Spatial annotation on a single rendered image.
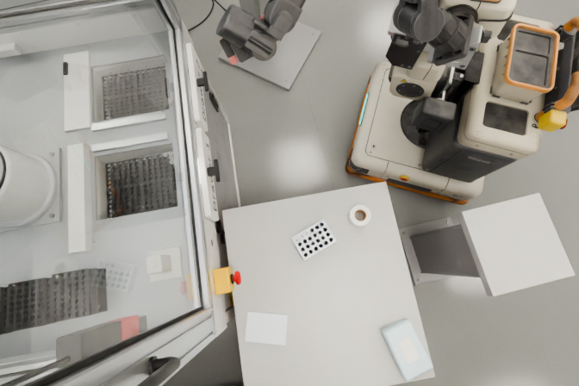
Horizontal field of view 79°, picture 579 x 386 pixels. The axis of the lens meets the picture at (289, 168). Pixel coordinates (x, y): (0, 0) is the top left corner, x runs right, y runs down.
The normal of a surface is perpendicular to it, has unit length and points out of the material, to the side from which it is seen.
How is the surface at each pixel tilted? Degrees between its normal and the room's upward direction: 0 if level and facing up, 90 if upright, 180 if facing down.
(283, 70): 3
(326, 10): 0
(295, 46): 3
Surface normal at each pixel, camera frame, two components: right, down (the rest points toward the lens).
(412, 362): -0.03, -0.25
